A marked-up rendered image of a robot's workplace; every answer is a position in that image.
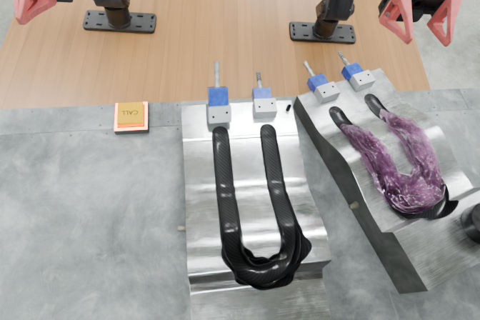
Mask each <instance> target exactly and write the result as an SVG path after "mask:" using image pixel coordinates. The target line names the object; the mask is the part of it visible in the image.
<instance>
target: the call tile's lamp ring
mask: <svg viewBox="0 0 480 320"><path fill-rule="evenodd" d="M143 104H145V118H144V126H143V127H130V128H117V110H118V104H116V106H115V120H114V131H127V130H140V129H147V126H148V102H143Z"/></svg>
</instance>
